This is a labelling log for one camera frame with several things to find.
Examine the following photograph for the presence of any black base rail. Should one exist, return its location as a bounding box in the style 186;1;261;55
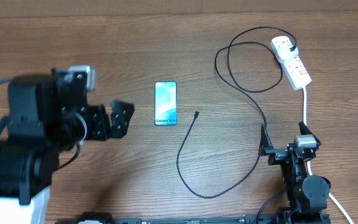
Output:
54;212;332;224

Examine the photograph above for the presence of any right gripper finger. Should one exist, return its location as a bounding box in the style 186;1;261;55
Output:
298;121;321;146
259;124;273;156

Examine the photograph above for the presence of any white power strip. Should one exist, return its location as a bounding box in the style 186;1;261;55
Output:
270;36;311;90

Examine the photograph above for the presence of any blue Galaxy smartphone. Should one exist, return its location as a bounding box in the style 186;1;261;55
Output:
154;82;178;126

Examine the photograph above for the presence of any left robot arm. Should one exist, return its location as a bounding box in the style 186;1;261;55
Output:
0;73;135;223

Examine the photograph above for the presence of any white USB charger plug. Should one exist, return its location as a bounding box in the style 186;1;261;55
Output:
275;46;299;63

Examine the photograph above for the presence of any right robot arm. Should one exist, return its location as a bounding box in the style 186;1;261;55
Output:
255;122;331;223

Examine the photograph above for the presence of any white power strip cord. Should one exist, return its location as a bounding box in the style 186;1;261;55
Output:
302;86;356;224

